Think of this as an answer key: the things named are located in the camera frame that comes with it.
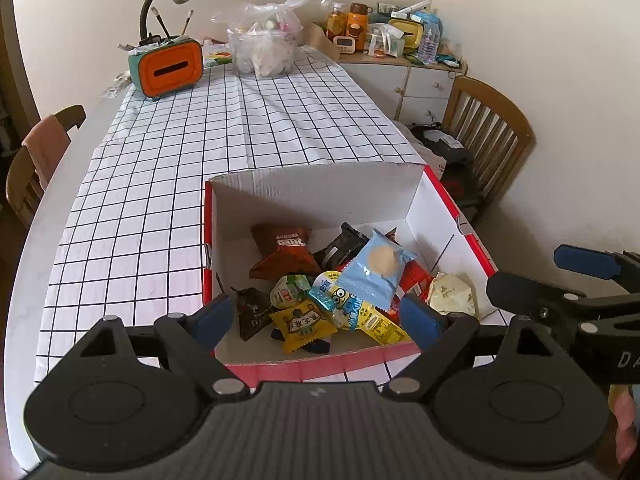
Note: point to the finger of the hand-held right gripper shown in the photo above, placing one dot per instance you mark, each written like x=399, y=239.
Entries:
x=520, y=292
x=580, y=257

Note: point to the white cabinet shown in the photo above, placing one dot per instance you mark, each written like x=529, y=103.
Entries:
x=380, y=80

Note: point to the wooden chair with cloth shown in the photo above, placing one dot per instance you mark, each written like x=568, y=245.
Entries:
x=17, y=180

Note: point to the small green snack packet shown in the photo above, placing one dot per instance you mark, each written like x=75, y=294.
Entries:
x=287, y=292

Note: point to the black bag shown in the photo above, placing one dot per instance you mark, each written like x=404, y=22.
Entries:
x=440, y=142

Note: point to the yellow liquid bottle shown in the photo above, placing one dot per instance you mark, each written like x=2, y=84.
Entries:
x=336, y=22

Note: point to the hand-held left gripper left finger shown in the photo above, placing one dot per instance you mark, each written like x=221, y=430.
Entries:
x=212, y=317

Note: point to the clear plastic wrapper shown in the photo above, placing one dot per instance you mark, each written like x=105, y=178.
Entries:
x=117, y=85

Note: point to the dark brown snack packet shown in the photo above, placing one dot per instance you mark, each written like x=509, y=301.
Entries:
x=252, y=310

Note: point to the orange thermos bottle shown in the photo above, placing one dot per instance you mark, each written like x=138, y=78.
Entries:
x=357, y=22

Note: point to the yellow tissue box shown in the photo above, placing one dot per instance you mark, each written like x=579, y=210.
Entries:
x=407, y=30

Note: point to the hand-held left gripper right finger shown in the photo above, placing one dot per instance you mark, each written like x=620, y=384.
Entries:
x=420, y=320

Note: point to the clear water bottle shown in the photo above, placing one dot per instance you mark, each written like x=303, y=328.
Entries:
x=428, y=45

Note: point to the cream snack packet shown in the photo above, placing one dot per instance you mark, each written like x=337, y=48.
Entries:
x=452, y=295

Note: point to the pink cloth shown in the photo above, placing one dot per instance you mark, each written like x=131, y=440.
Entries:
x=45, y=145

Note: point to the person's right hand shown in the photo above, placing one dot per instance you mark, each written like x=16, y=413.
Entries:
x=629, y=420

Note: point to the checked tablecloth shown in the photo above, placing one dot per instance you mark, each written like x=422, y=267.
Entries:
x=200, y=125

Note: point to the paint brush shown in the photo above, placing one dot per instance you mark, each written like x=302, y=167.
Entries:
x=188, y=22
x=159, y=21

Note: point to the pale blue snack packet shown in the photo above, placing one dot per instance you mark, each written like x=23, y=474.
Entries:
x=375, y=270

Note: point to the clear plastic bag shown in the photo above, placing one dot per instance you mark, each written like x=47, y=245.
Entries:
x=265, y=50

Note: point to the brown cookie packet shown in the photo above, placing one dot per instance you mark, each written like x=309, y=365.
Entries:
x=282, y=255

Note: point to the orange tissue box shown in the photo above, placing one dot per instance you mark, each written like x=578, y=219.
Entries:
x=167, y=67

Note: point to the yellow cartoon snack packet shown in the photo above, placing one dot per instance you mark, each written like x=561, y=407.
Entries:
x=370, y=322

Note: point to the dark blue snack packet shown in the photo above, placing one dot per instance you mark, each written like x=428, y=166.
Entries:
x=317, y=346

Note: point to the plain yellow snack packet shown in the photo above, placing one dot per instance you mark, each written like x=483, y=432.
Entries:
x=300, y=327

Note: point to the red snack packet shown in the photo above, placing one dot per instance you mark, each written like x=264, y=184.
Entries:
x=415, y=280

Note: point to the flat green printed packet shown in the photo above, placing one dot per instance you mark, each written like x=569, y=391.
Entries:
x=217, y=57

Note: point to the white timer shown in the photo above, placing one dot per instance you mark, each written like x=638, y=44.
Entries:
x=345, y=45

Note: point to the white cardboard box red trim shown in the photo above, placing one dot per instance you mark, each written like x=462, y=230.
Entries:
x=310, y=195

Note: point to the black snack packet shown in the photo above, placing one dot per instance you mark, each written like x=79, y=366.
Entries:
x=340, y=245

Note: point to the wooden chair with slats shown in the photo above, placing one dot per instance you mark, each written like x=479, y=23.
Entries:
x=495, y=110

